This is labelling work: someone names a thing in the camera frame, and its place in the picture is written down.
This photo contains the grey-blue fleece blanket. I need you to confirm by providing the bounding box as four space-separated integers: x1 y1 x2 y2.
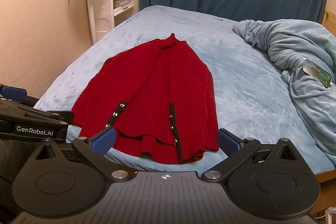
232 19 335 162

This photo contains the red knit sweater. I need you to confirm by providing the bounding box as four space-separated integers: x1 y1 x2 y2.
72 35 219 164

